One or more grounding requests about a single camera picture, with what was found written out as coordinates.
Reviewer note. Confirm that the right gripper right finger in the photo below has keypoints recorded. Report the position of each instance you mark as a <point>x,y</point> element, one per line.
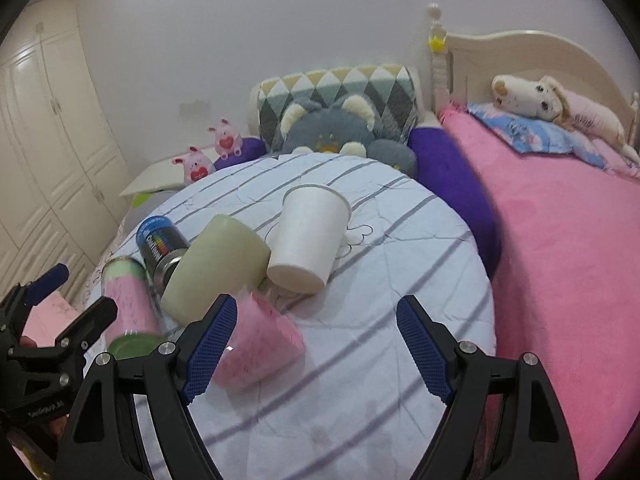
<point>532,440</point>

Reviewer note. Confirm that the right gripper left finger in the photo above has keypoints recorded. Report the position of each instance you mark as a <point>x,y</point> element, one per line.
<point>102,438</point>

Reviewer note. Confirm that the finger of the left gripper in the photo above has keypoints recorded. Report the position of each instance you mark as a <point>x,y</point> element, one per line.
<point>50,281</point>
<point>87,329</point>

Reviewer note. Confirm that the white paper cup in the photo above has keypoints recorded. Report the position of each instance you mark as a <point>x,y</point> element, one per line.
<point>310,229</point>

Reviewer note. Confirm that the clear pink plastic cup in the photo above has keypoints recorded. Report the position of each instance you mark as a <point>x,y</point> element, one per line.
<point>263,341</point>

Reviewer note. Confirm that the pale green matte cup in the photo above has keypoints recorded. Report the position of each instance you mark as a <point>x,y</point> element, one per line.
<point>226,257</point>

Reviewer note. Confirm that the pink embroidered quilt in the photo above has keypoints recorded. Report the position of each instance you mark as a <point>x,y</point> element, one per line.
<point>48,319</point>

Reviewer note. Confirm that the pink green labelled can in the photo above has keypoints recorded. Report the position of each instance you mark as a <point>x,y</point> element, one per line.
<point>136,330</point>

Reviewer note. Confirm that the cream wardrobe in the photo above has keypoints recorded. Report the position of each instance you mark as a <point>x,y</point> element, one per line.
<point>62,171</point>

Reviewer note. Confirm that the blue black CoolTowel can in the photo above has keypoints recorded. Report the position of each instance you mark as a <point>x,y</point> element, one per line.
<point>162,246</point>

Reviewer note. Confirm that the grey sun pattern pillow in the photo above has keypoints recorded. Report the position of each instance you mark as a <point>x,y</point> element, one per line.
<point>141,199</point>

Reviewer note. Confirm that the pink fleece bedspread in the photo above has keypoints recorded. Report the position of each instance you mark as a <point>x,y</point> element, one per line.
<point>567,285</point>

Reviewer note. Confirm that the white flat board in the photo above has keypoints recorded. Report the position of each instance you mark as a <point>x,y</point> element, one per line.
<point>160,176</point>

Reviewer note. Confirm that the pink pig plush front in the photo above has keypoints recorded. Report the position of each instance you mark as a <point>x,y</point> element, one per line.
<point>195,165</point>

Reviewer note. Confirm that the pink pig plush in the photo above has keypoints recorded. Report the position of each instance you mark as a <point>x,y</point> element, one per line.
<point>227,140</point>
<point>195,165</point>

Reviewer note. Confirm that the pink pig plush rear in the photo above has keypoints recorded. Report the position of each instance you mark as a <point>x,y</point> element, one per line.
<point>227,140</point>

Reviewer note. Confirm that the grey bear plush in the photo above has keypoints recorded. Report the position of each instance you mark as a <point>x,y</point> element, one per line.
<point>350,126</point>

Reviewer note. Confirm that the purple blanket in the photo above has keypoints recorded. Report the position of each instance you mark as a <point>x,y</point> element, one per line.
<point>443,171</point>

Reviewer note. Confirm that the blue floral pillow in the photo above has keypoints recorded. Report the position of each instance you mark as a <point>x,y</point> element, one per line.
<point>534,136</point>

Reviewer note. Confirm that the cream dog plush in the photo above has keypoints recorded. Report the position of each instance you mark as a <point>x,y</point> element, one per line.
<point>548,100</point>

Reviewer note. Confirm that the diamond pattern pillow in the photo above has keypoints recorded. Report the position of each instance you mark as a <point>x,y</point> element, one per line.
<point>393,89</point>

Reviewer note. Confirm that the cream wooden headboard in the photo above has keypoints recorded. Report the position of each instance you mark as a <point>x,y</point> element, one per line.
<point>464,71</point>

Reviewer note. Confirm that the yellow star ornament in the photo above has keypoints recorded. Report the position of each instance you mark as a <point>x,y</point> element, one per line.
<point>437,44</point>

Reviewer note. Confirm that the white wall outlet plate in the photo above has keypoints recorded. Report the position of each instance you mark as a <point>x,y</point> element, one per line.
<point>194,110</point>

